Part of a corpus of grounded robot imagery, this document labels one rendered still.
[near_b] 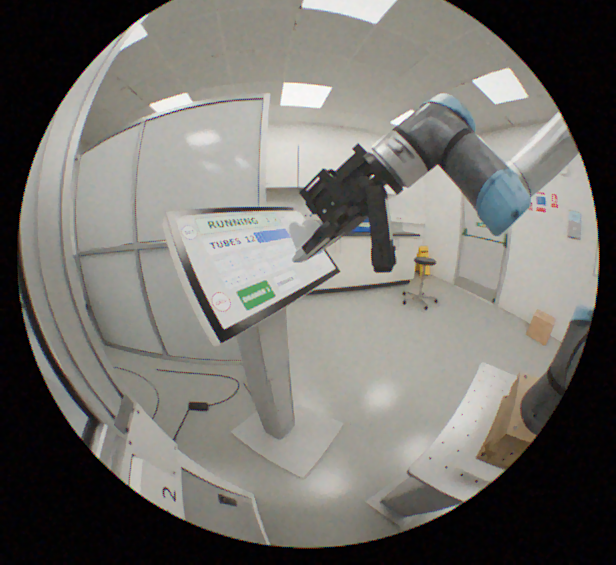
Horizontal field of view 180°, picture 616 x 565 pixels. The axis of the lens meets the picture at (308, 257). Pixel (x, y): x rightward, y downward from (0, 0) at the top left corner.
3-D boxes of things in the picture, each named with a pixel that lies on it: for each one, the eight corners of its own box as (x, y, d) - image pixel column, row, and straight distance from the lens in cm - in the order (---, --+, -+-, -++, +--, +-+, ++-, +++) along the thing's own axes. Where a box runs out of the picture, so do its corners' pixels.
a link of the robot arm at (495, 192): (527, 209, 34) (482, 152, 35) (540, 194, 23) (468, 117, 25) (494, 240, 33) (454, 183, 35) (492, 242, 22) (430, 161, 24)
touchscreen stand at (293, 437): (343, 425, 134) (374, 263, 65) (303, 479, 120) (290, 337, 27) (277, 395, 147) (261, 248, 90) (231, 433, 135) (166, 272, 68)
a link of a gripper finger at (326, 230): (311, 242, 32) (350, 208, 29) (317, 251, 32) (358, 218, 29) (294, 246, 28) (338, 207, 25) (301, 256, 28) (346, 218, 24)
